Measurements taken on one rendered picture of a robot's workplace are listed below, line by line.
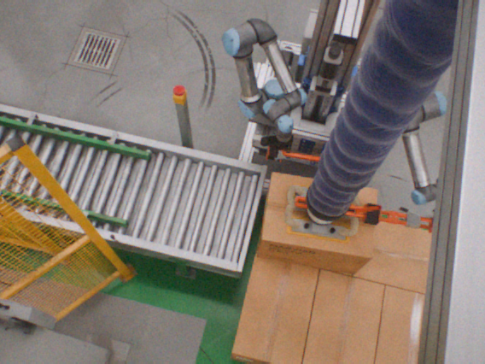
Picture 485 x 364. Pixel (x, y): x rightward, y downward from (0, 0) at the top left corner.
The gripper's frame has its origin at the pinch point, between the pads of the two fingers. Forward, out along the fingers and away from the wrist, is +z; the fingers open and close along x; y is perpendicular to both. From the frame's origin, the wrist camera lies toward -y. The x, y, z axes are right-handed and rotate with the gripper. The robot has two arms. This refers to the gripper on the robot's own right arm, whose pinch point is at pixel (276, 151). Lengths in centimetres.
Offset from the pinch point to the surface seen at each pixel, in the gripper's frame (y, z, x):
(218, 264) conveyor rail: -23, 49, -55
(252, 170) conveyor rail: -12, 49, 8
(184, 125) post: -60, 41, 28
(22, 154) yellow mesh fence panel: -85, -98, -63
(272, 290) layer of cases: 12, 54, -64
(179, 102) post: -61, 13, 27
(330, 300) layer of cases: 46, 54, -64
